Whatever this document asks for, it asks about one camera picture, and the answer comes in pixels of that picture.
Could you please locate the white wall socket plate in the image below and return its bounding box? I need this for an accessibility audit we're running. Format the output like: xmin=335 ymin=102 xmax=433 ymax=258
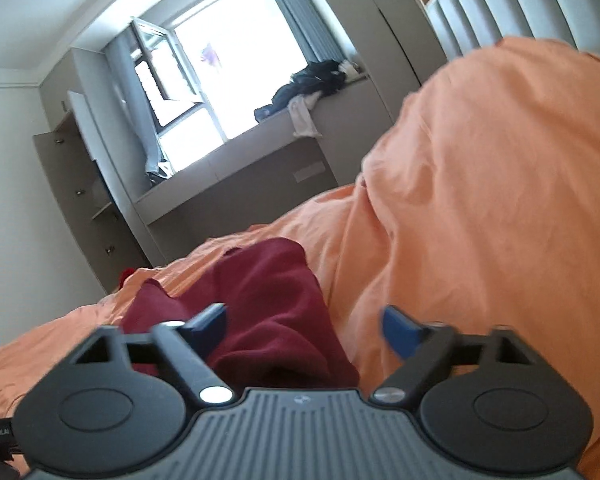
xmin=293 ymin=161 xmax=327 ymax=183

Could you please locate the white wardrobe door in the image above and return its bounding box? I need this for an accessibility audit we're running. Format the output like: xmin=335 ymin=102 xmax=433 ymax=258
xmin=67 ymin=89 xmax=102 ymax=163

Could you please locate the maroon garment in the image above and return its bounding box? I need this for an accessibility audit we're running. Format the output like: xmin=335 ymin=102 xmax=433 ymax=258
xmin=120 ymin=237 xmax=361 ymax=392

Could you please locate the tall grey closed wardrobe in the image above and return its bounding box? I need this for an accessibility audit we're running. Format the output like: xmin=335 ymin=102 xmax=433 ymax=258
xmin=300 ymin=0 xmax=453 ymax=106

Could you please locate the white garment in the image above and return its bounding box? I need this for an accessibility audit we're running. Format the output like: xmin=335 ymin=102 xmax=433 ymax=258
xmin=287 ymin=94 xmax=324 ymax=139

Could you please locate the open grey wardrobe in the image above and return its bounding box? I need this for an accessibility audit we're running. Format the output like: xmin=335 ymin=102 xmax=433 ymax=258
xmin=32 ymin=47 xmax=153 ymax=297

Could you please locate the orange blanket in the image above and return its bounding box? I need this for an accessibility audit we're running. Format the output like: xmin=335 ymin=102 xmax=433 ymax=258
xmin=0 ymin=35 xmax=600 ymax=480

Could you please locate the purple hanging garment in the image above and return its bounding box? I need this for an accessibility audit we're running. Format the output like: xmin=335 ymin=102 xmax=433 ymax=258
xmin=198 ymin=42 xmax=222 ymax=69

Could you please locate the grey-blue curtain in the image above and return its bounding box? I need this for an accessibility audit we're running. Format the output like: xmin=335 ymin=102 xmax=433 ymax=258
xmin=104 ymin=29 xmax=173 ymax=183
xmin=249 ymin=0 xmax=357 ymax=63

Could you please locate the grey window bench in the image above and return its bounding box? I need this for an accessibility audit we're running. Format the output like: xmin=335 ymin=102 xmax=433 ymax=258
xmin=132 ymin=72 xmax=377 ymax=272

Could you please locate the grey padded headboard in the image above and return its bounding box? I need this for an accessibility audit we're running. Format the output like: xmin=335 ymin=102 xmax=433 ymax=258
xmin=417 ymin=0 xmax=600 ymax=63

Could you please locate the pile of dark clothes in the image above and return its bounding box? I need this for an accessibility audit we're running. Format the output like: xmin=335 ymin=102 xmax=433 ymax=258
xmin=254 ymin=59 xmax=352 ymax=123

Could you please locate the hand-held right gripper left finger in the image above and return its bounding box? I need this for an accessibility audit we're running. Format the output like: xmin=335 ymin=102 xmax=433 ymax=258
xmin=67 ymin=302 xmax=234 ymax=407

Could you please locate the window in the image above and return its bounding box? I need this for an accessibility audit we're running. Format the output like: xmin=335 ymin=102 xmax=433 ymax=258
xmin=130 ymin=0 xmax=331 ymax=163

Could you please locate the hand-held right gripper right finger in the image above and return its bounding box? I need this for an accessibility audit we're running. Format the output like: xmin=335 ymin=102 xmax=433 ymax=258
xmin=372 ymin=304 xmax=532 ymax=406

